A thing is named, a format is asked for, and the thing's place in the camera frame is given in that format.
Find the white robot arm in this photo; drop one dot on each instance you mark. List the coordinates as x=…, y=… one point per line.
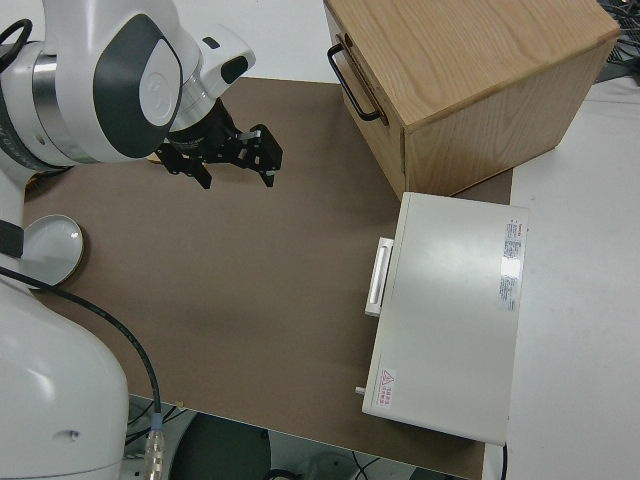
x=75, y=75

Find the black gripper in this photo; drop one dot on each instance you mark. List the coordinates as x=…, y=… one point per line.
x=212, y=135

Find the white toaster oven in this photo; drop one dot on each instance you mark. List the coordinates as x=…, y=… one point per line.
x=450, y=320

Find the brown table mat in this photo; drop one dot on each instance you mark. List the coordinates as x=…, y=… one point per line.
x=250, y=275

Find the gray plate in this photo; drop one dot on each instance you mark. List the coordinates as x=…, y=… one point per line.
x=52, y=247

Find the light wooden box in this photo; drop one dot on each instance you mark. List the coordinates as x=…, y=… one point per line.
x=475, y=75

